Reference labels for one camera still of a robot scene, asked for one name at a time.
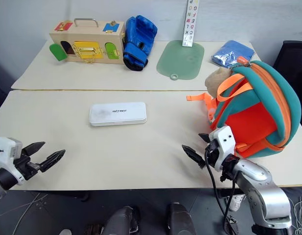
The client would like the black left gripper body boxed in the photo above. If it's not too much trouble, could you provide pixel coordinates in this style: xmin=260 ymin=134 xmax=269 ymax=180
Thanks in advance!
xmin=14 ymin=153 xmax=42 ymax=182

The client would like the wooden lock box toy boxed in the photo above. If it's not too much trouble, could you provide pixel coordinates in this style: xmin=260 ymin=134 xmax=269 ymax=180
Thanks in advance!
xmin=48 ymin=18 xmax=126 ymax=66

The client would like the teal and orange backpack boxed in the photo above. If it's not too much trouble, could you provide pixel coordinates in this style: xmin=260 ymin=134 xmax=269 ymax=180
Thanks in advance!
xmin=186 ymin=55 xmax=302 ymax=159

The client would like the white alphabet letter strip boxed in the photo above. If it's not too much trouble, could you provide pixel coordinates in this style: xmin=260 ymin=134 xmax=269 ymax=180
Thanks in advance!
xmin=182 ymin=0 xmax=200 ymax=47

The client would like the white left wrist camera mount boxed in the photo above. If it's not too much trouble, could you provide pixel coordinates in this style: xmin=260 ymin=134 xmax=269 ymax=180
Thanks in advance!
xmin=0 ymin=137 xmax=26 ymax=186

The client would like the white plug adapter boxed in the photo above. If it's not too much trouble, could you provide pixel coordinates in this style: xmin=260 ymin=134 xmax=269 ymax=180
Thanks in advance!
xmin=232 ymin=194 xmax=246 ymax=212

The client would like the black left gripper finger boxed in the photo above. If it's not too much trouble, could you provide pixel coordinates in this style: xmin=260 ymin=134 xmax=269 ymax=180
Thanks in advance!
xmin=39 ymin=149 xmax=66 ymax=172
xmin=21 ymin=141 xmax=46 ymax=156

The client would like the green silicone mat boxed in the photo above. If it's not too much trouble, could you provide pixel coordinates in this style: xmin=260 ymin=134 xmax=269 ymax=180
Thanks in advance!
xmin=156 ymin=40 xmax=205 ymax=81

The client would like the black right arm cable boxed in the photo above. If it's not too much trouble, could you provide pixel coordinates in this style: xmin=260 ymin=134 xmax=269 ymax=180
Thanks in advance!
xmin=204 ymin=149 xmax=240 ymax=235

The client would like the black office chair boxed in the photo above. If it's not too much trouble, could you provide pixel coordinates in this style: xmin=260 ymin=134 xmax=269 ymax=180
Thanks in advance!
xmin=273 ymin=40 xmax=302 ymax=110

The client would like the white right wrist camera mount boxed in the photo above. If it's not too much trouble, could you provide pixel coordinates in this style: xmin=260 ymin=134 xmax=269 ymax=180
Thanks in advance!
xmin=208 ymin=126 xmax=236 ymax=172

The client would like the beige plush toy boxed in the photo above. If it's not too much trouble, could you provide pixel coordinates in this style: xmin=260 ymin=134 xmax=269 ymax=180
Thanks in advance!
xmin=205 ymin=66 xmax=233 ymax=97

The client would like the white rectangular case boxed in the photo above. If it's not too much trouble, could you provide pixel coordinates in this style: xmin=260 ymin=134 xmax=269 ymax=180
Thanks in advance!
xmin=88 ymin=101 xmax=147 ymax=127

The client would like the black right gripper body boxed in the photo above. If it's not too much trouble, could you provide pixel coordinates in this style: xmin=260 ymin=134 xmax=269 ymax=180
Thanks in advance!
xmin=204 ymin=139 xmax=223 ymax=169

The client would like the dark rounded shape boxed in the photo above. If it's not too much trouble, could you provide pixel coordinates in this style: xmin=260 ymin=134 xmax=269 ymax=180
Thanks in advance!
xmin=101 ymin=205 xmax=139 ymax=235
xmin=166 ymin=202 xmax=197 ymax=235

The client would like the blue boxing glove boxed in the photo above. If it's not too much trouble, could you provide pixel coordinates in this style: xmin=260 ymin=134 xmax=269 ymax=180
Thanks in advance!
xmin=122 ymin=15 xmax=158 ymax=72

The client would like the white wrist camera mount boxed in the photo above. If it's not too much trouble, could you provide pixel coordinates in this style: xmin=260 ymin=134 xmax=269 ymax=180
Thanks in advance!
xmin=0 ymin=137 xmax=26 ymax=186
xmin=208 ymin=126 xmax=236 ymax=172

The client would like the blue packaged cloth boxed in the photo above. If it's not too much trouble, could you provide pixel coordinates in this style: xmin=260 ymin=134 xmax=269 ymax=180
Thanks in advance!
xmin=210 ymin=40 xmax=255 ymax=70

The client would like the white floor cable bundle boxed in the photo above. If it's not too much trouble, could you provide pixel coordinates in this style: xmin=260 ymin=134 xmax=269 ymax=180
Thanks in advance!
xmin=287 ymin=194 xmax=302 ymax=235

